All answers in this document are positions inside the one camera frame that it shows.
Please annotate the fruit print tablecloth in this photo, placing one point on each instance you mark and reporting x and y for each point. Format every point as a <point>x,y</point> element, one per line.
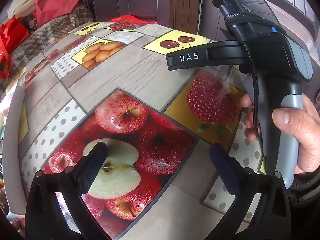
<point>112,72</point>

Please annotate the cream foam roll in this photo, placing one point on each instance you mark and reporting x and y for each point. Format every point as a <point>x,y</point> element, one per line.
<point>22,2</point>

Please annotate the person's right forearm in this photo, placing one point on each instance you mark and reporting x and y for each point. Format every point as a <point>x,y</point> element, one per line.
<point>306,190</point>

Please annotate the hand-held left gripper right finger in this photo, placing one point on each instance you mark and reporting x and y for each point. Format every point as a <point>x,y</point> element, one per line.
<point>225,172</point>

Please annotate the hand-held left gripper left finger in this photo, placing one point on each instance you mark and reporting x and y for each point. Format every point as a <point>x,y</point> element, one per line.
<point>93,165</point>

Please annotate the red tote bag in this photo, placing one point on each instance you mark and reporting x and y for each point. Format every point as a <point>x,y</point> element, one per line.
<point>12,32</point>

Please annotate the plaid cloth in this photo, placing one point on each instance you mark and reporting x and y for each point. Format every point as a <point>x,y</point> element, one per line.
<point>45,35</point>

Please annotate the person's right hand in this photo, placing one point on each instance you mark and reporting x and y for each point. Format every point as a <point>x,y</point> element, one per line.
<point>308,135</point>

